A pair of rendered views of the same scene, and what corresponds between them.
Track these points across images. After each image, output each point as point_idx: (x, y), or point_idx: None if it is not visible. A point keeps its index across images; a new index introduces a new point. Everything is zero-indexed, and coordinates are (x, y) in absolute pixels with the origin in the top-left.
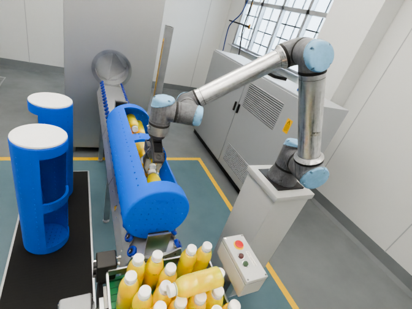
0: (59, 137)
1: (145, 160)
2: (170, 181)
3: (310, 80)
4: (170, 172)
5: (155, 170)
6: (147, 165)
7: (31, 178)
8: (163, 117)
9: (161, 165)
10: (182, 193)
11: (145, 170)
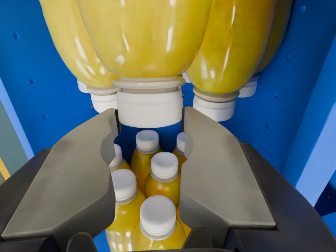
0: None
1: (275, 205)
2: (41, 108)
3: None
4: (38, 151)
5: (121, 121)
6: (213, 149)
7: (334, 173)
8: None
9: (50, 152)
10: None
11: (209, 117)
